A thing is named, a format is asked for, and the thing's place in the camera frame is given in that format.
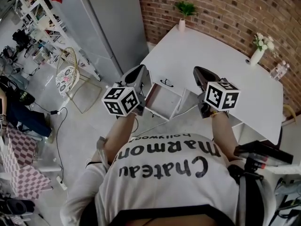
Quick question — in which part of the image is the person's right forearm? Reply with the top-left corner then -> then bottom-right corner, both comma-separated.
210,112 -> 238,161

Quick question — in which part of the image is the floral patterned cushion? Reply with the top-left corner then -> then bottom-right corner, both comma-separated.
55,65 -> 76,98

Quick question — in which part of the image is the white flower bouquet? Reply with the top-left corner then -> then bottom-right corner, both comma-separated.
253,32 -> 276,53

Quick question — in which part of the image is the black gear pile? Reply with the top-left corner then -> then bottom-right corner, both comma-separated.
0,193 -> 36,218

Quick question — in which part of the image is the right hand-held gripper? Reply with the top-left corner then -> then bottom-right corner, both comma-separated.
193,66 -> 241,119

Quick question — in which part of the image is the clear plastic bottle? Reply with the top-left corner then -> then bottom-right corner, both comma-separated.
281,62 -> 291,76
269,63 -> 284,81

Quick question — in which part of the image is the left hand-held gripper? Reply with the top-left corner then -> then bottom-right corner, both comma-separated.
101,64 -> 148,117

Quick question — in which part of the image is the black equipment case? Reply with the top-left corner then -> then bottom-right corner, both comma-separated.
233,139 -> 294,172

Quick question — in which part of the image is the dark red gold-framed chair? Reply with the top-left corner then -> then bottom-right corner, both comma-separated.
282,104 -> 299,125

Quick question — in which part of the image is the pink checkered tablecloth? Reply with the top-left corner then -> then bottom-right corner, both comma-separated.
0,123 -> 53,201

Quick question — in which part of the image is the white power strip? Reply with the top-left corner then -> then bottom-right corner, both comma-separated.
55,175 -> 68,191

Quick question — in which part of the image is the grey webbing strap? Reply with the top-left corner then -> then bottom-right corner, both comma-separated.
96,136 -> 109,167

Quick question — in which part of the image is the gold wire chair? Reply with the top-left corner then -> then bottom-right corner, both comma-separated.
55,46 -> 103,114

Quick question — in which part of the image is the black waist band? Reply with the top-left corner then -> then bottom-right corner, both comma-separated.
112,203 -> 236,226

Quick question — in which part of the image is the person's white printed t-shirt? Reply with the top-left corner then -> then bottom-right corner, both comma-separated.
60,133 -> 277,226

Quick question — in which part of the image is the person's left forearm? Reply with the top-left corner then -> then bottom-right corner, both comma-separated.
103,113 -> 137,164

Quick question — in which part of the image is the black floor cable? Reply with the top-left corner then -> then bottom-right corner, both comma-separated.
35,102 -> 69,182

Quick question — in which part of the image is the black shoulder harness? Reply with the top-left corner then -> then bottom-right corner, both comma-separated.
227,163 -> 265,226

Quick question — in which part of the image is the green leafy plant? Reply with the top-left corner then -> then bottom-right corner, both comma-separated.
174,0 -> 198,20

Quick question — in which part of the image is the white shelf rack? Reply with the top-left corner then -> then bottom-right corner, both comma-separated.
14,0 -> 102,82

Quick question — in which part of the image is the white desk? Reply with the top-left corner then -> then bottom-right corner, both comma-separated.
140,24 -> 285,148

